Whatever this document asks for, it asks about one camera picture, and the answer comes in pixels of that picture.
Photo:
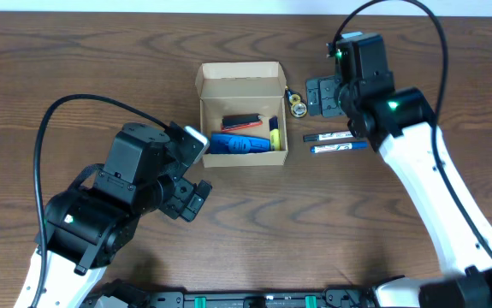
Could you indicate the black marker pen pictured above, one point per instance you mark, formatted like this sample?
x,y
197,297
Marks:
x,y
327,136

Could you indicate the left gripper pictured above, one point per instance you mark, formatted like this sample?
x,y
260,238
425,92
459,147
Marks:
x,y
187,197

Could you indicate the brown cardboard box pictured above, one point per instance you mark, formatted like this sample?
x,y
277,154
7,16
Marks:
x,y
243,113

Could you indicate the blue plastic stapler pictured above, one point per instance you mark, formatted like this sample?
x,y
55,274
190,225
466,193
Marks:
x,y
226,143

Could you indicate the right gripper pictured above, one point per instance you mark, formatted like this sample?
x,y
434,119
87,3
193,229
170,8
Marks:
x,y
326,97

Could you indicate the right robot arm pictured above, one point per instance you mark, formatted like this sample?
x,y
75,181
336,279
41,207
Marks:
x,y
399,127

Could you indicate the correction tape dispenser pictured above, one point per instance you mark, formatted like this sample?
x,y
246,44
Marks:
x,y
297,106

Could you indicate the yellow highlighter with blue cap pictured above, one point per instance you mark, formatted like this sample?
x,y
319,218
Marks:
x,y
275,139

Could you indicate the blue marker pen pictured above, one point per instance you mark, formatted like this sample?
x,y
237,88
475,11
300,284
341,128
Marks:
x,y
348,146

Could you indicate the red and black stapler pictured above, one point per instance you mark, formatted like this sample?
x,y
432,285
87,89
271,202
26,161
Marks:
x,y
237,122

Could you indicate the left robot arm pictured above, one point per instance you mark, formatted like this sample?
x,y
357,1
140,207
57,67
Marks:
x,y
97,215

